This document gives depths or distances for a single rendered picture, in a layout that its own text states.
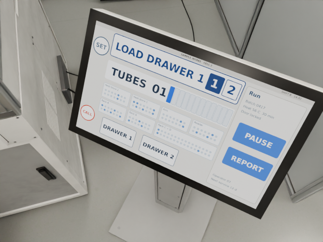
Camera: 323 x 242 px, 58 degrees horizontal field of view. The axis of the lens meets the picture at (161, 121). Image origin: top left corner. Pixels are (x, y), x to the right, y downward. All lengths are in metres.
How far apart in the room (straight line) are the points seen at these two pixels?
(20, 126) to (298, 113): 0.73
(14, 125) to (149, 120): 0.42
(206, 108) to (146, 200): 1.09
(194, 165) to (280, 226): 1.16
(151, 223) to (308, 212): 0.86
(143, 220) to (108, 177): 0.32
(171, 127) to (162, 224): 1.02
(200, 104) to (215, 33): 1.74
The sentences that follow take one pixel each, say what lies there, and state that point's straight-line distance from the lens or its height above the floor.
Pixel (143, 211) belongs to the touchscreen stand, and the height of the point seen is 0.04.
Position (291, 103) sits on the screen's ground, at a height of 1.17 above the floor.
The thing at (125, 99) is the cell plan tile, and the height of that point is 1.07.
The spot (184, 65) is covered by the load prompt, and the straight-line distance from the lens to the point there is 0.62.
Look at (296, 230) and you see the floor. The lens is 1.82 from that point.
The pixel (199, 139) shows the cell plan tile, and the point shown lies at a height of 1.06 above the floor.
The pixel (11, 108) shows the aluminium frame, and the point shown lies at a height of 0.99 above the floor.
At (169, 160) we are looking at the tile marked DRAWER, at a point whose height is 1.00.
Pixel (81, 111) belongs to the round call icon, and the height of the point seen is 1.01.
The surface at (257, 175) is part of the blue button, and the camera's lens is 0.67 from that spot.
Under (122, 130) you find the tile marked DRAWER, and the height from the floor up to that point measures 1.01.
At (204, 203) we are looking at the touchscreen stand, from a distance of 1.67.
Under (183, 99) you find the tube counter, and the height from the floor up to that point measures 1.11.
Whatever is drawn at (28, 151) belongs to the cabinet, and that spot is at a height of 0.70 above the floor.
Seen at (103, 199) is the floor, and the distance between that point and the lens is 1.72.
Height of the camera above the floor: 1.65
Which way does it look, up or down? 62 degrees down
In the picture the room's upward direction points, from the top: 1 degrees clockwise
